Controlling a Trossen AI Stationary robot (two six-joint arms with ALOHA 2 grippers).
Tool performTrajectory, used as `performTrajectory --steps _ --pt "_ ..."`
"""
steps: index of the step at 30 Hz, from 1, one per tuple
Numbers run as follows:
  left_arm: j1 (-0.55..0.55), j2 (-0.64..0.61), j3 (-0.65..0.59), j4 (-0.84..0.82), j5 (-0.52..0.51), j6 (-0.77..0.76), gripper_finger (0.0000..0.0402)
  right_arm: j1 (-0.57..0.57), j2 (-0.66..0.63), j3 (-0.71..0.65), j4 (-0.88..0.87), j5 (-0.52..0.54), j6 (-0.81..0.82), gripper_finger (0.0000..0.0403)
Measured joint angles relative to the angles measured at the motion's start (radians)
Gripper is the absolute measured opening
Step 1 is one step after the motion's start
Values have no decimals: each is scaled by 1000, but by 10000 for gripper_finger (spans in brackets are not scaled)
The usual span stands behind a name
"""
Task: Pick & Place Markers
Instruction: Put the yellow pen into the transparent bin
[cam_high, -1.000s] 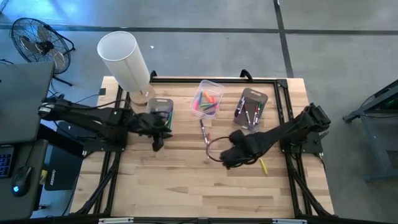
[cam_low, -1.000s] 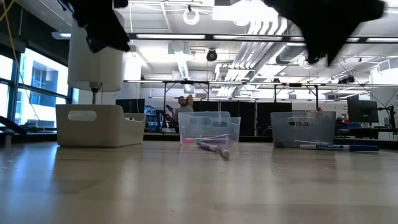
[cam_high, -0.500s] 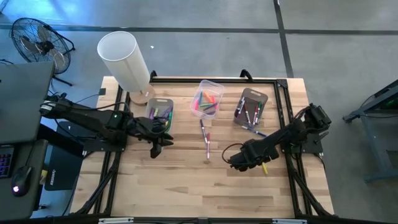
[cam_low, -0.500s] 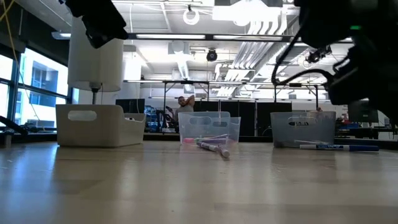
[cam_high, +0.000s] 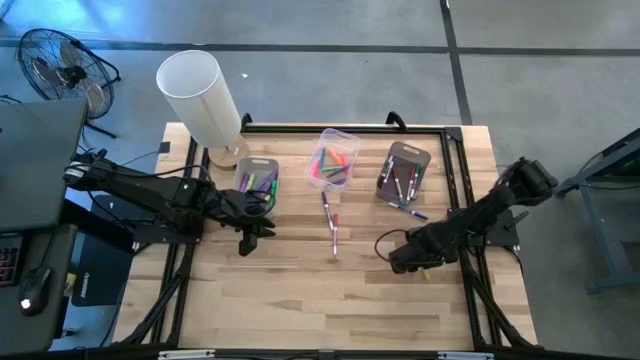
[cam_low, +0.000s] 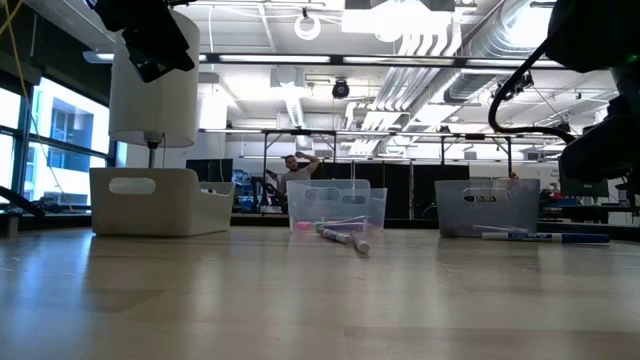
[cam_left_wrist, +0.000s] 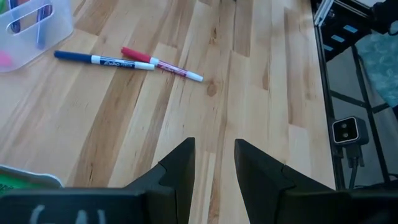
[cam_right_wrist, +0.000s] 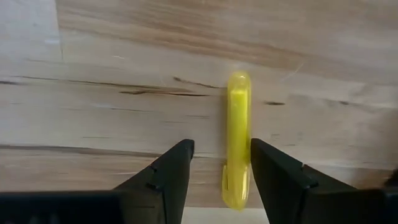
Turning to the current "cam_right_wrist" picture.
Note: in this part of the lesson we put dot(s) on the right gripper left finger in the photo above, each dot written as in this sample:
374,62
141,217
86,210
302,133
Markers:
140,202

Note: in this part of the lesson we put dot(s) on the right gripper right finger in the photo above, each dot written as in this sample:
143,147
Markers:
298,202

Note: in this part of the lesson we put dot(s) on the slim yellow highlighter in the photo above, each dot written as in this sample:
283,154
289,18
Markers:
238,140

